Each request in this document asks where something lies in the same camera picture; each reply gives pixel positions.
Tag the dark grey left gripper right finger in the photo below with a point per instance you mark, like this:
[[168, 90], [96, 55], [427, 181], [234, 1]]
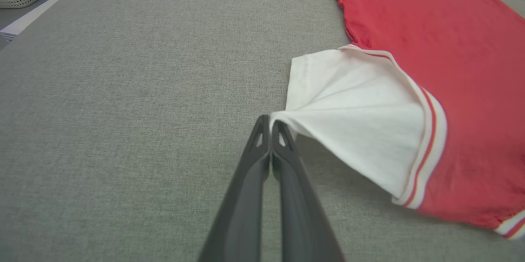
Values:
[[301, 221]]

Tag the red and white jersey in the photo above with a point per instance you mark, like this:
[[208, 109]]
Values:
[[451, 69]]

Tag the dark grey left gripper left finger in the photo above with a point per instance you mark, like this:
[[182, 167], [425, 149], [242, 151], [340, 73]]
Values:
[[242, 213]]

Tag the grey fabric sofa cushion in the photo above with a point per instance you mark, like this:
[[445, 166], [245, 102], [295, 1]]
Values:
[[123, 130]]

